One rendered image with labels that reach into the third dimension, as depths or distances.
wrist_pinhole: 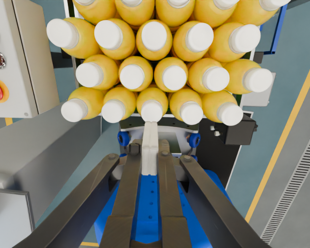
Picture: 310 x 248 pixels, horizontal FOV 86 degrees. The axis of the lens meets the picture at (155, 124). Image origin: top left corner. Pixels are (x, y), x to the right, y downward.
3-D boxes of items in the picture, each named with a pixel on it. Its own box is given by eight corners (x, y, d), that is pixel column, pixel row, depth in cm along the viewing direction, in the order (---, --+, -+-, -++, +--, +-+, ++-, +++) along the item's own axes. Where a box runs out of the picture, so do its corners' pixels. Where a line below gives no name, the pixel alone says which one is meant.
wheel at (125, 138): (123, 149, 45) (130, 147, 47) (123, 134, 44) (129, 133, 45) (116, 143, 49) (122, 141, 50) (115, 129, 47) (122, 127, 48)
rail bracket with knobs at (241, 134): (205, 130, 53) (217, 145, 43) (208, 108, 50) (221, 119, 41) (236, 130, 53) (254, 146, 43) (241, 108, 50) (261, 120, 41)
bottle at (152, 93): (136, 89, 48) (125, 105, 31) (156, 76, 47) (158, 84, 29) (149, 109, 50) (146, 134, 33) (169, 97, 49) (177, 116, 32)
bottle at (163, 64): (164, 52, 45) (170, 46, 27) (184, 69, 46) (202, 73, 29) (149, 74, 47) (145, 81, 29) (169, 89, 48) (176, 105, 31)
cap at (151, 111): (137, 107, 31) (136, 109, 29) (155, 96, 30) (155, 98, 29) (148, 124, 32) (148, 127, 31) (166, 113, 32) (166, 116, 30)
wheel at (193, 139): (187, 148, 47) (194, 151, 46) (189, 134, 45) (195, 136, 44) (194, 143, 50) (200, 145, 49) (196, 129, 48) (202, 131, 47)
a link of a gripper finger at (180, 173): (158, 167, 13) (195, 167, 13) (157, 139, 18) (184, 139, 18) (157, 181, 14) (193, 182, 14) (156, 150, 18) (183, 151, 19)
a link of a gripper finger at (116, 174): (140, 181, 14) (104, 181, 14) (143, 150, 18) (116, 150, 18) (140, 167, 13) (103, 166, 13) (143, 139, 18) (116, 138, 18)
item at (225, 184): (160, 225, 193) (161, 238, 179) (185, 99, 140) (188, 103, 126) (204, 229, 195) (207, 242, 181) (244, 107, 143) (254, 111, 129)
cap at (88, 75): (101, 87, 30) (98, 89, 28) (79, 83, 30) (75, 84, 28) (103, 65, 29) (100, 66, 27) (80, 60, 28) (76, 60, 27)
